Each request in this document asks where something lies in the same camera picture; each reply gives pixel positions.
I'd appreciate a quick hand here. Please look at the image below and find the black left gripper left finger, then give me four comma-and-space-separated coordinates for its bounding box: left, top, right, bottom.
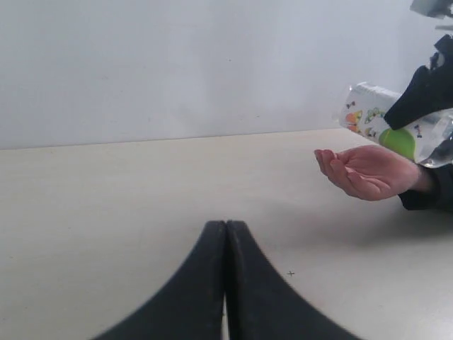
96, 221, 227, 340

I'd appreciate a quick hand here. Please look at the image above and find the left gripper robot black right finger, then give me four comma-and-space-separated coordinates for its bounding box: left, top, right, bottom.
384, 34, 452, 130

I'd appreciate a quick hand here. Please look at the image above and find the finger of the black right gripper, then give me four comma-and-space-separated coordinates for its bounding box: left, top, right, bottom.
224, 221, 357, 340

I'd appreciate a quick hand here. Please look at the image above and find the clear bottle green cartoon label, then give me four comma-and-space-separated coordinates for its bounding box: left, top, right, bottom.
334, 81, 453, 169

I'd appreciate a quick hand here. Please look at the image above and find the black sleeved forearm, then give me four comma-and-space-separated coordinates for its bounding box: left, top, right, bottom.
398, 164, 452, 212

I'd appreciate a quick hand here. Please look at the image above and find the person's open hand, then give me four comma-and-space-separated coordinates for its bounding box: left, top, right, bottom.
314, 145, 424, 201

